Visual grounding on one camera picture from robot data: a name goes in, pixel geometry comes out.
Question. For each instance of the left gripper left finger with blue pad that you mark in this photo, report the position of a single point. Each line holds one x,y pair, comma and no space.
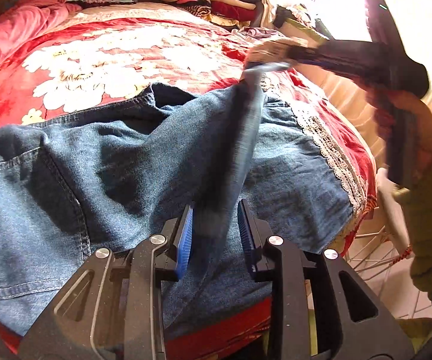
110,308

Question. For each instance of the white bag with purple clothes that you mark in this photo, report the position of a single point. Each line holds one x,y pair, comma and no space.
257,34

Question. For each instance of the red floral blanket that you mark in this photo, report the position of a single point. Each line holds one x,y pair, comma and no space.
96,64

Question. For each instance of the blue denim pants lace hem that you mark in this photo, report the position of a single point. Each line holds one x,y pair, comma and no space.
111,176

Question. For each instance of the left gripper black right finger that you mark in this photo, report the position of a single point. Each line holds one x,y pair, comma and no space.
320,308

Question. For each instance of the person's right hand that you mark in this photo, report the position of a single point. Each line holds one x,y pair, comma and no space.
405,101

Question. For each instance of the pink quilt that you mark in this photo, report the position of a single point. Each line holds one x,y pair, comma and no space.
28,19

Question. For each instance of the white bedside cabinet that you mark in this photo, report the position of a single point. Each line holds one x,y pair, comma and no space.
296,22

